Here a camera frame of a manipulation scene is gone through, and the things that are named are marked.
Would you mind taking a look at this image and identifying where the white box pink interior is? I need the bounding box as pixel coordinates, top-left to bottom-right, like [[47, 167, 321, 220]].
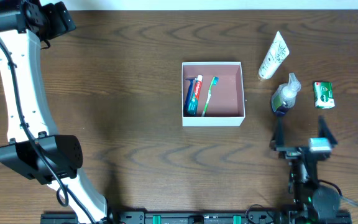
[[181, 62, 246, 127]]

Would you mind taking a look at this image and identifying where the blue disposable razor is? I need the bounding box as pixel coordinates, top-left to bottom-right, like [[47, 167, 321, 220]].
[[183, 77, 196, 114]]

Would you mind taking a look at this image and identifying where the white lotion tube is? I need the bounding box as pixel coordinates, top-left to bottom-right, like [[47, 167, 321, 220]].
[[258, 31, 290, 80]]

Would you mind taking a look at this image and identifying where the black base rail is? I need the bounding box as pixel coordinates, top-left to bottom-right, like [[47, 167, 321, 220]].
[[40, 210, 352, 224]]

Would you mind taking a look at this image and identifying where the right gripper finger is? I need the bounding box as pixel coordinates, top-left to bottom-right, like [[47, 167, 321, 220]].
[[269, 117, 285, 149], [318, 116, 337, 146]]

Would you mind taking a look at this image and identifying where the green soap bar pack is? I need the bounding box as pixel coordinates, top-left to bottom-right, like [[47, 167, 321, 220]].
[[313, 82, 335, 109]]

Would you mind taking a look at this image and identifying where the green white toothbrush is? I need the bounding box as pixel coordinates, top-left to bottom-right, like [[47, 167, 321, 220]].
[[201, 76, 219, 117]]

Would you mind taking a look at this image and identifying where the clear pump sanitizer bottle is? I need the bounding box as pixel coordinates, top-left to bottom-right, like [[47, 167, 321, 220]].
[[271, 73, 301, 117]]

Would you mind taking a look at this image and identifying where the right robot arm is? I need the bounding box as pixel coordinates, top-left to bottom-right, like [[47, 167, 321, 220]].
[[270, 116, 340, 223]]

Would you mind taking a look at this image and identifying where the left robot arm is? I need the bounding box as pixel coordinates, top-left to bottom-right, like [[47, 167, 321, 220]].
[[0, 0, 108, 223]]

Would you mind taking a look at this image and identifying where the red green toothpaste tube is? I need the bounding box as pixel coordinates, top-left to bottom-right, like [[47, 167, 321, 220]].
[[186, 75, 203, 116]]

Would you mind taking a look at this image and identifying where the left black cable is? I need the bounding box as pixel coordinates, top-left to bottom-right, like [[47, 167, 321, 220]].
[[0, 24, 98, 224]]

